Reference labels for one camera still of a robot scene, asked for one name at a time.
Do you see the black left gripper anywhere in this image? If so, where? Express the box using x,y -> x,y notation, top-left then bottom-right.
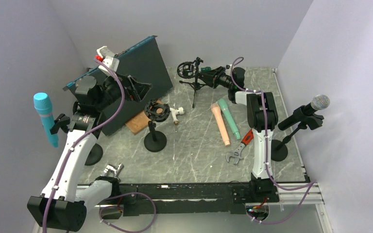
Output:
95,70 -> 153,111

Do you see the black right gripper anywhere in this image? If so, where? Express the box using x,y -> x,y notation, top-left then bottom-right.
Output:
199,67 -> 234,90

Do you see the black tripod shock mount stand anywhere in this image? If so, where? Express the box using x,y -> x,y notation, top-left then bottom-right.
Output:
177,57 -> 206,109

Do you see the mint green microphone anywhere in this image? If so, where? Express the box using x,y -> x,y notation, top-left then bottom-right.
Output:
217,99 -> 241,140

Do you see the pink microphone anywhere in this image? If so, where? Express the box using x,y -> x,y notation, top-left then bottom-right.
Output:
211,102 -> 231,146

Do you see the black round base shock mount stand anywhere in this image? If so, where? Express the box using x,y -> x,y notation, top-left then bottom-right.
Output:
144,99 -> 170,152

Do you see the black round base clip stand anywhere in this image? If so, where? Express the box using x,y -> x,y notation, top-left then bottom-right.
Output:
49,112 -> 103,166

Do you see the blue microphone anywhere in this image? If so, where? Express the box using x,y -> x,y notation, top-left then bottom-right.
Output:
33,92 -> 59,148

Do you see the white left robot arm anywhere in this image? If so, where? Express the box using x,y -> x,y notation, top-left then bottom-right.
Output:
27,74 -> 152,232

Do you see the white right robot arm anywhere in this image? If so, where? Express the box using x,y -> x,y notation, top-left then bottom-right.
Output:
195,66 -> 278,201

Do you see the black right round base stand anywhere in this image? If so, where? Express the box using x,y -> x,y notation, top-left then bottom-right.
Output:
271,123 -> 308,162

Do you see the silver black microphone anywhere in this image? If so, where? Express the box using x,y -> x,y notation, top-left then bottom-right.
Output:
278,95 -> 331,131

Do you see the wooden block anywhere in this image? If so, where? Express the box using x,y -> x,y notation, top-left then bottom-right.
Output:
125,105 -> 150,135

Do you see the white plastic faucet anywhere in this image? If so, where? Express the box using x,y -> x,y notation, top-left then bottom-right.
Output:
170,107 -> 185,125

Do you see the chrome metal fitting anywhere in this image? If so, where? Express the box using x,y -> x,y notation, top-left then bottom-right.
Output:
102,163 -> 124,178

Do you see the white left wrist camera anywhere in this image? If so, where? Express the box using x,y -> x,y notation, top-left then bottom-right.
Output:
95,55 -> 119,72

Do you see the white bracket behind board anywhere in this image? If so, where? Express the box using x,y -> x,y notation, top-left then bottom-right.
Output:
97,46 -> 115,58

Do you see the red handle adjustable wrench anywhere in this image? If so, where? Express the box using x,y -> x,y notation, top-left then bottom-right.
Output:
225,130 -> 254,165

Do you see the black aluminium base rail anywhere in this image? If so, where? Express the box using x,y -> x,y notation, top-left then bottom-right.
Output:
74,182 -> 322,216

